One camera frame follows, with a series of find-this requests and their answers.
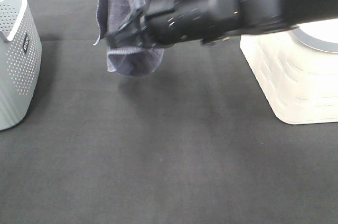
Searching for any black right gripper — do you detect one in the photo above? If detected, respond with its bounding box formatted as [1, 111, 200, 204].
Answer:
[104, 0, 191, 49]

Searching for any grey microfibre towel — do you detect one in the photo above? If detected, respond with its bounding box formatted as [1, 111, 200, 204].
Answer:
[95, 0, 164, 77]

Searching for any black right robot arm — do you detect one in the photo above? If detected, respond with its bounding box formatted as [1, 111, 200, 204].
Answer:
[107, 0, 337, 49]

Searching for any white basket with grey rim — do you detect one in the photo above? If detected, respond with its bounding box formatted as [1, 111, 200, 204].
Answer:
[240, 19, 337, 125]

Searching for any grey perforated laundry basket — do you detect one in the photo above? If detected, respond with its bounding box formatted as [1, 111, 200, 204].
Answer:
[1, 0, 42, 130]

